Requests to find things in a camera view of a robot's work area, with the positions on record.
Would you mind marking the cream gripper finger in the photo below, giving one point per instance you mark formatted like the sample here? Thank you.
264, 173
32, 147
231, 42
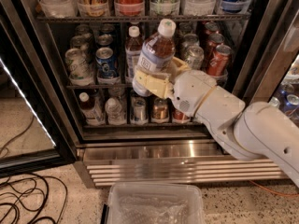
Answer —
179, 66
159, 84

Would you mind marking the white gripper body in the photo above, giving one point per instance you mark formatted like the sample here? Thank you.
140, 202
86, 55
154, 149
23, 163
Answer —
192, 89

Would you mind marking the tea bottle white cap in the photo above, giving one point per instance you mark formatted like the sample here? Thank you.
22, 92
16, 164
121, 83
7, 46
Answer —
157, 52

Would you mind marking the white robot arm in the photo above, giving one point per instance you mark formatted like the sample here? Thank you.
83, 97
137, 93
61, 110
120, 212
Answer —
247, 132

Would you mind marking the bottom shelf silver can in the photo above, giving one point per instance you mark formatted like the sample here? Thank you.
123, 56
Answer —
139, 113

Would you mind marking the bottom shelf gold can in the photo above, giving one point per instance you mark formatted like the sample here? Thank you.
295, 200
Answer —
160, 111

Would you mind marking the shelf gold can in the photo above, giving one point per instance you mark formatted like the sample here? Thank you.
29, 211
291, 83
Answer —
92, 8
160, 111

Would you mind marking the bottom shelf red can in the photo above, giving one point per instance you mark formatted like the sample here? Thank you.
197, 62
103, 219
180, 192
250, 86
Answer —
179, 117

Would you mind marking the bottom shelf water bottle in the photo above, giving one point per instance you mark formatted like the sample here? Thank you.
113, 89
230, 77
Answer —
115, 113

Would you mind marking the shelf water bottle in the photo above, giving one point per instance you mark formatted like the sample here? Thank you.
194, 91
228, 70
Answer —
59, 8
115, 113
199, 7

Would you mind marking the top shelf right water bottle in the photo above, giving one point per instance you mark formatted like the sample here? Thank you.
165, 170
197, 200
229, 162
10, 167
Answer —
199, 7

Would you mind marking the bottom shelf tea bottle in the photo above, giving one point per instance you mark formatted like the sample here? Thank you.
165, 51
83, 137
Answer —
91, 109

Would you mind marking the right fridge glass door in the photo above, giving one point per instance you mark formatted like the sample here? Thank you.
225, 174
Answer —
269, 47

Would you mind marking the top shelf gold can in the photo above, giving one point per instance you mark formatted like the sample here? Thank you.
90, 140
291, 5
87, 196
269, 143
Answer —
92, 8

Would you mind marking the top shelf left water bottle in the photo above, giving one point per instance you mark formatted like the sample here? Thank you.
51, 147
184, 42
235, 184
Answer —
59, 8

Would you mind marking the open fridge glass door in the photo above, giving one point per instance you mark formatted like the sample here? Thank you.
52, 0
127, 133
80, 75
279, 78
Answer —
17, 66

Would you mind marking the silver green can front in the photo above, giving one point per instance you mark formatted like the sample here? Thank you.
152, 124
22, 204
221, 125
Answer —
194, 57

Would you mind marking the silver can second row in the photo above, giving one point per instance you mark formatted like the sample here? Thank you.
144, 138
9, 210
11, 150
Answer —
190, 39

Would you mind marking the red soda can front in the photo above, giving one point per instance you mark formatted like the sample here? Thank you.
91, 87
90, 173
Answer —
221, 57

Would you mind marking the red can second row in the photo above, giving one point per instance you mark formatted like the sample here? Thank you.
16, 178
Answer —
212, 42

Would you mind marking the blue soda can front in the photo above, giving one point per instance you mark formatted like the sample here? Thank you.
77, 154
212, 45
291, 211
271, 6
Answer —
106, 63

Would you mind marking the blue can second row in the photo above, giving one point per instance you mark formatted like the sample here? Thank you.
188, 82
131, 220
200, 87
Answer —
105, 41

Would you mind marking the white green can front left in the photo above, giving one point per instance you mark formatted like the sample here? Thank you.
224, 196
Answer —
76, 64

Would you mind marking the white can second row left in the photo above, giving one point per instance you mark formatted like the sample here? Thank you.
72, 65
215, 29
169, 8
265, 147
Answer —
79, 42

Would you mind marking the clear plastic bin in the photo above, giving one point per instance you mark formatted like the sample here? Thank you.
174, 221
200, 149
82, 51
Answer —
153, 203

